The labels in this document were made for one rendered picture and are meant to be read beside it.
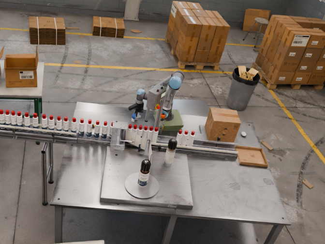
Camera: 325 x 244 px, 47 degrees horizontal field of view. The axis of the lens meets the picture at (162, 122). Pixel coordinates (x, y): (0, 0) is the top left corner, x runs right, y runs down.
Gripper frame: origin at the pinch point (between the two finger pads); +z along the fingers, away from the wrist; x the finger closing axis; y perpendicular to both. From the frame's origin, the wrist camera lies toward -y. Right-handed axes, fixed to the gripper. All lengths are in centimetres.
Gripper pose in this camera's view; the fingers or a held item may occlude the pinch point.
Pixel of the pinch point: (135, 116)
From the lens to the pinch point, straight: 413.1
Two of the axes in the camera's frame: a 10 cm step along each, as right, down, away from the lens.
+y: 9.7, 0.1, 2.6
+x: -2.0, -6.1, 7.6
